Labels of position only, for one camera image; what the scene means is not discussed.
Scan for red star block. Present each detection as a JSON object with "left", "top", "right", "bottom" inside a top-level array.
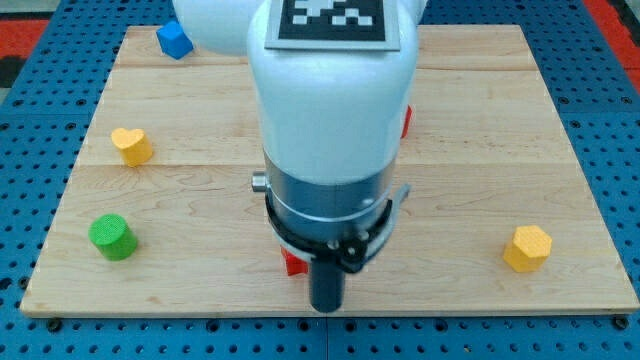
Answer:
[{"left": 280, "top": 247, "right": 309, "bottom": 276}]

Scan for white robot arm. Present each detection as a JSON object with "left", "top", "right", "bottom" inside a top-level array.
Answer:
[{"left": 174, "top": 0, "right": 425, "bottom": 261}]

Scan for red block behind arm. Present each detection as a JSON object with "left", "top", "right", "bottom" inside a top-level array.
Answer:
[{"left": 401, "top": 105, "right": 413, "bottom": 139}]

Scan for yellow hexagon block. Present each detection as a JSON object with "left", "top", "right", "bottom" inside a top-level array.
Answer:
[{"left": 502, "top": 225, "right": 553, "bottom": 273}]

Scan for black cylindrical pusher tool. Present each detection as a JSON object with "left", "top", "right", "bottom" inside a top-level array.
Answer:
[{"left": 309, "top": 260, "right": 345, "bottom": 313}]

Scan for black white fiducial marker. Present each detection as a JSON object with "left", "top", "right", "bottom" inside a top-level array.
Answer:
[{"left": 265, "top": 0, "right": 400, "bottom": 51}]

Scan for wooden board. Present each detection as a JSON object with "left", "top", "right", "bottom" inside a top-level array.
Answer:
[{"left": 21, "top": 25, "right": 639, "bottom": 318}]

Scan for yellow heart block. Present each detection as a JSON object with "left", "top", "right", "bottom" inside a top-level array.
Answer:
[{"left": 111, "top": 128, "right": 153, "bottom": 167}]

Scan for blue cube block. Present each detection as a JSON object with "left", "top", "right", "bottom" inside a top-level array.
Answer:
[{"left": 156, "top": 21, "right": 194, "bottom": 60}]

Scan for green cylinder block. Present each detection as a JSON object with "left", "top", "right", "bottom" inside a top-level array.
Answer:
[{"left": 88, "top": 213, "right": 138, "bottom": 261}]

